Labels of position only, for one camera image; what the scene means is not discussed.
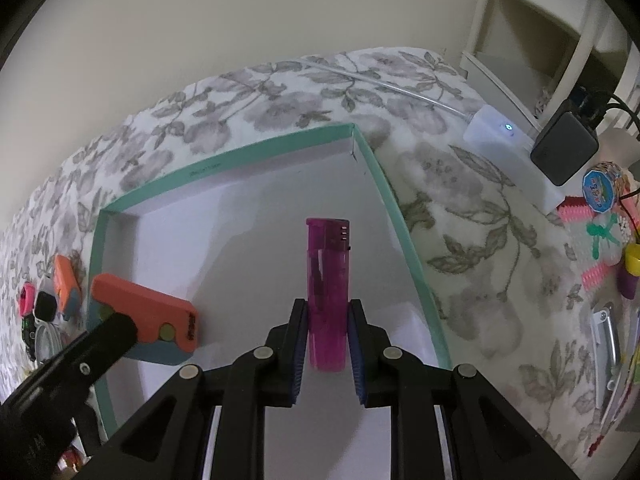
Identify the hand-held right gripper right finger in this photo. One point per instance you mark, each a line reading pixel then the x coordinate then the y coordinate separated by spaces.
pixel 356 355

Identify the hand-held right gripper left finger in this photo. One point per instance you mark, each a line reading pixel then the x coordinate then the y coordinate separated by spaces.
pixel 298 350

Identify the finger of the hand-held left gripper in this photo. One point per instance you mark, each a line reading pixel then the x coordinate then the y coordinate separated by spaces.
pixel 88 425
pixel 100 345

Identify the round clear tape roll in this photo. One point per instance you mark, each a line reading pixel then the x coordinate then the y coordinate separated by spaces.
pixel 50 342

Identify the pink translucent lighter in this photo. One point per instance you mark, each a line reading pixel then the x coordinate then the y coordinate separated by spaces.
pixel 325 280

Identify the teal cardboard box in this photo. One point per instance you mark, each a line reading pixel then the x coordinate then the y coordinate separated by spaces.
pixel 225 240

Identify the grey smartwatch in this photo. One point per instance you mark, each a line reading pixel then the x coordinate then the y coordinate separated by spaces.
pixel 45 305

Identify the black toy car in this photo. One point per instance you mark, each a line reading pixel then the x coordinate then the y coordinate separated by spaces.
pixel 29 337

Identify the coral blue toy on table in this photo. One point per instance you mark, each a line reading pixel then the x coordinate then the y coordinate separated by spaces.
pixel 65 280

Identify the pink wrist band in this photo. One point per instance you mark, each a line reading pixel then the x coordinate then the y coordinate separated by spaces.
pixel 26 300

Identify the silver hair clip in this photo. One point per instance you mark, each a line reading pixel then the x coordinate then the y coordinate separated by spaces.
pixel 605 350

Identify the pink hair comb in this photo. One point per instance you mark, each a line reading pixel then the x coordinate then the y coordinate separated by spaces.
pixel 600 275
pixel 577 210

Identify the white charger block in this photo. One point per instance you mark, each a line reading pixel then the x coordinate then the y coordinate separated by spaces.
pixel 492 135

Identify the floral blanket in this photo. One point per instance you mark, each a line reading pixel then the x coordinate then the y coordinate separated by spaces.
pixel 300 90

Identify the green plastic toy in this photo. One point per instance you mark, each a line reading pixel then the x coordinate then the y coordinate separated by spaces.
pixel 602 232

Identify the black power adapter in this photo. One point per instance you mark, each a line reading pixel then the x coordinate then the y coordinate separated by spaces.
pixel 562 152

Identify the yellow and purple toy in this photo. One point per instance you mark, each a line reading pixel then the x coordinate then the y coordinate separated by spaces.
pixel 631 265

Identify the colourful round tape roll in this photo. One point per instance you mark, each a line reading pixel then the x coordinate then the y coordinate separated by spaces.
pixel 600 187

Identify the white shelf unit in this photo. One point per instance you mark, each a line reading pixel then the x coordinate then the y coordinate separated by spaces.
pixel 585 35

